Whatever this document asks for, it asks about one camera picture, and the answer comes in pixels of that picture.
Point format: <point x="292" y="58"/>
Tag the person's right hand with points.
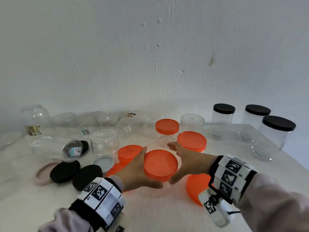
<point x="193" y="164"/>

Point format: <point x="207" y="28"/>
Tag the person's left hand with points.
<point x="134" y="176"/>

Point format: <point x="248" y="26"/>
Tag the wide transparent jar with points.
<point x="159" y="190"/>

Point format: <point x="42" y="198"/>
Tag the light blue lid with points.
<point x="105" y="164"/>

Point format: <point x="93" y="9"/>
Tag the short transparent jar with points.
<point x="166" y="140"/>

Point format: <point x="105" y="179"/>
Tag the group of transparent plastic jars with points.
<point x="105" y="142"/>

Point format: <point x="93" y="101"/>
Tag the large black lid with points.
<point x="87" y="177"/>
<point x="64" y="171"/>

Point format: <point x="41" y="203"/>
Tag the tall transparent labelled jar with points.
<point x="251" y="123"/>
<point x="48" y="148"/>
<point x="222" y="123"/>
<point x="272" y="140"/>

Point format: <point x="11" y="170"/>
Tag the small black lid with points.
<point x="224" y="108"/>
<point x="85" y="147"/>
<point x="257" y="109"/>
<point x="278" y="123"/>

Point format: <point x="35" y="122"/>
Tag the pale pink lid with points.
<point x="42" y="176"/>

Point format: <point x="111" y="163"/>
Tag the person's right forearm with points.
<point x="272" y="207"/>

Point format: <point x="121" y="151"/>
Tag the person's left forearm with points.
<point x="65" y="222"/>

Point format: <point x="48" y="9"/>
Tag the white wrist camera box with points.
<point x="217" y="212"/>
<point x="119" y="229"/>

